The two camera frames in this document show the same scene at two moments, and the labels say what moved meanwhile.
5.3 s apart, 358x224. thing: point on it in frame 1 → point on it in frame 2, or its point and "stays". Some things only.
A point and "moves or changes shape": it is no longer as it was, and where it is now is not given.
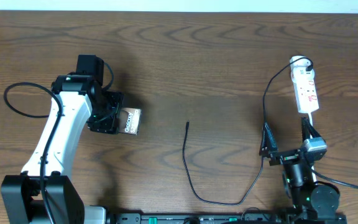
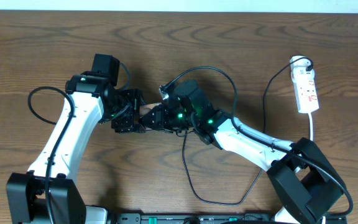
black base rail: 242,218 stays
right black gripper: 283,157 → 160,117
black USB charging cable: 261,157 stays
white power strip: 302,76 stays
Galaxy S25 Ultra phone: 129,120 moves or changes shape
